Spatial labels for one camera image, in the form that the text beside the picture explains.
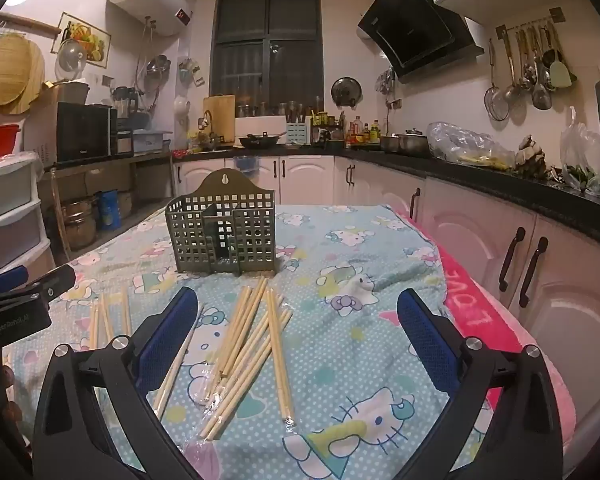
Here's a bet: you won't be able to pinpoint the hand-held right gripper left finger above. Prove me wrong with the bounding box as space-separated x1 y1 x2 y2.
32 286 201 480

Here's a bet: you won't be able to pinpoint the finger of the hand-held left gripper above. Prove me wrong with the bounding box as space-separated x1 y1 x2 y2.
0 264 77 311
0 266 29 297

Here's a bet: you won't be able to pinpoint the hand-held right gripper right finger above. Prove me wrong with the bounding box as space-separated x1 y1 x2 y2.
396 287 566 480

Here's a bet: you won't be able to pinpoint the pile of wooden chopsticks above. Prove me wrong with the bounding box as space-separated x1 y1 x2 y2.
87 277 297 443

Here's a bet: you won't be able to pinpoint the grey perforated utensil holder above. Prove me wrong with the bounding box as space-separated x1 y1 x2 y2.
165 170 278 277

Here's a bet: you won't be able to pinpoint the large steel pot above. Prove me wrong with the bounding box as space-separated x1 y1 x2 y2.
60 199 98 251

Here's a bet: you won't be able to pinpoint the pink plush blanket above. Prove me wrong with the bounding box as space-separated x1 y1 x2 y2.
390 205 578 461

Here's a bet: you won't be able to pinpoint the blue cartoon cat blanket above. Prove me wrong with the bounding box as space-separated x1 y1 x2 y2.
2 203 486 480

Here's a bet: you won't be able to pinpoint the white plastic drawer unit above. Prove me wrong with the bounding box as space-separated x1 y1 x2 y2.
0 150 53 276

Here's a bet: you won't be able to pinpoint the blue tin can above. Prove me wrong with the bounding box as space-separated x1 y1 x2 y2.
94 189 119 232

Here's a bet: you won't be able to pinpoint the black microwave oven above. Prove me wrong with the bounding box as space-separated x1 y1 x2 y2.
22 101 118 165

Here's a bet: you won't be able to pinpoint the wooden shelf rack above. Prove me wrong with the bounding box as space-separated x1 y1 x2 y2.
35 150 176 256

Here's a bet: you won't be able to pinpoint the black kitchen countertop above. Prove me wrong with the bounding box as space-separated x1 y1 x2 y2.
172 137 600 251

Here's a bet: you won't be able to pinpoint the dark blender jug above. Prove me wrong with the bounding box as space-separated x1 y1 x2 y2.
112 86 143 120

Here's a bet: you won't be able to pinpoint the clear plastic bag yellow contents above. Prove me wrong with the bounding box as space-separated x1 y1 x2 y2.
426 121 516 170

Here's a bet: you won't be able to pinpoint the round wooden board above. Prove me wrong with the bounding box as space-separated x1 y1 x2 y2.
2 40 46 116

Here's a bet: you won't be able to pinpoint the round bamboo tray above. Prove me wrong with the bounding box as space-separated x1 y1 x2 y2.
0 35 33 106

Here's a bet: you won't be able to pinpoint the brown lumpy bundle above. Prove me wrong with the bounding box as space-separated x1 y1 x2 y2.
514 135 548 176

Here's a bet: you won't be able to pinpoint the cluster of condiment bottles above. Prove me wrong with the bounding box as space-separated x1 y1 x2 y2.
345 116 383 147

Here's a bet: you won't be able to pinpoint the black wok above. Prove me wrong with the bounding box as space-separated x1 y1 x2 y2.
237 131 287 150

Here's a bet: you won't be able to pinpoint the hanging glass pot lid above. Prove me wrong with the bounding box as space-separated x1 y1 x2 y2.
55 39 88 82

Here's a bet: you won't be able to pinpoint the metal kitchen faucet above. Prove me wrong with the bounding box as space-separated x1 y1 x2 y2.
200 110 221 148

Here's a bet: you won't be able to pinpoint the wooden cutting board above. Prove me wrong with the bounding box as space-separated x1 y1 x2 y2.
202 94 237 145

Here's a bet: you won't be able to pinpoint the hanging steel bowls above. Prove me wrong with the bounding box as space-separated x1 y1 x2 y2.
145 54 172 86

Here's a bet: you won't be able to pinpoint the small spice rack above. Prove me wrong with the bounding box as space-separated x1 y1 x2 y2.
310 110 346 143

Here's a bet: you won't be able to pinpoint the plastic bag of greens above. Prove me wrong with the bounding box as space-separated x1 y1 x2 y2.
560 106 600 198

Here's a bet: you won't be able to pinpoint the wooden rolling pin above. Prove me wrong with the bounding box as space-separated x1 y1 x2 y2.
0 12 62 36

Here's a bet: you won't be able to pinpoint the row of glass jars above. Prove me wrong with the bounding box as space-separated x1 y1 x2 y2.
236 101 326 118

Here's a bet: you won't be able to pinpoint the dark hanging pot lid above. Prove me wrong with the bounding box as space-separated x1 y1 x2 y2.
331 76 363 108

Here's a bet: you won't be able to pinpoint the hanging metal utensil bunch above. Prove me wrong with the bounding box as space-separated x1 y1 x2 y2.
377 67 398 96

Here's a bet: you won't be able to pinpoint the row of hanging ladles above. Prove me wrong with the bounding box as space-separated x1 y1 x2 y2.
502 19 578 111

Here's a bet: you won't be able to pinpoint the dark framed window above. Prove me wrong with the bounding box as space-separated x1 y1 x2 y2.
210 0 326 118

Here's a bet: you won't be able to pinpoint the black range hood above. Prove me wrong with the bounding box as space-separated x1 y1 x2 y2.
357 0 486 83

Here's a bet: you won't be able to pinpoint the grey pot with gold handle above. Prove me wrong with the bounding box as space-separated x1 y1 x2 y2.
42 80 91 106

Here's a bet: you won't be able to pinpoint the fruit wall poster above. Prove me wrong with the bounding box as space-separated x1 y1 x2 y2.
50 11 112 67

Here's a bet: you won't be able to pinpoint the small wall-mounted holder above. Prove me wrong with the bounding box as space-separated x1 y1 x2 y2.
179 57 206 86

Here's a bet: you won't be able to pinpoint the metal utensil rail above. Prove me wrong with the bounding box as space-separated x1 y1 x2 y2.
495 7 566 37

